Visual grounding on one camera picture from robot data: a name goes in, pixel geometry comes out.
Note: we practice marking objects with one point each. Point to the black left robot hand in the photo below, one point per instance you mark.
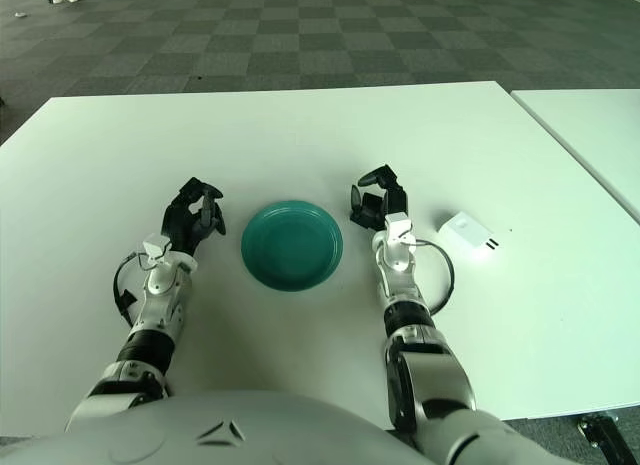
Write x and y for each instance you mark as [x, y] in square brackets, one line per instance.
[182, 225]

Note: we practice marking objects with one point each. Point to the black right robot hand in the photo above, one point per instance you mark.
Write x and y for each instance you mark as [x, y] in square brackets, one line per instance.
[395, 200]

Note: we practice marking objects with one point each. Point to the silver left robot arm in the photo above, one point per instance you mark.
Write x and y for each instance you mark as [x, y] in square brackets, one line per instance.
[160, 295]

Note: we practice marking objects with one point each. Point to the black table leg frame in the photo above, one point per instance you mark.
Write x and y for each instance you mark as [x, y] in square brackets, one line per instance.
[600, 427]

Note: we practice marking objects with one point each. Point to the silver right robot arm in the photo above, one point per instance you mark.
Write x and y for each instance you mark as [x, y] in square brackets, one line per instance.
[430, 375]

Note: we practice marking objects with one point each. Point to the teal round plate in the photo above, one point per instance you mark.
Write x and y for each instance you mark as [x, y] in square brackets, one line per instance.
[290, 245]

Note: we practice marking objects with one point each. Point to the white charger block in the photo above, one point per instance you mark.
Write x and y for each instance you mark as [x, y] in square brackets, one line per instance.
[465, 232]

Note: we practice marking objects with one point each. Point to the grey robot torso shell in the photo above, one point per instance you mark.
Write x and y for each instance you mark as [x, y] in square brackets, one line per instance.
[200, 435]

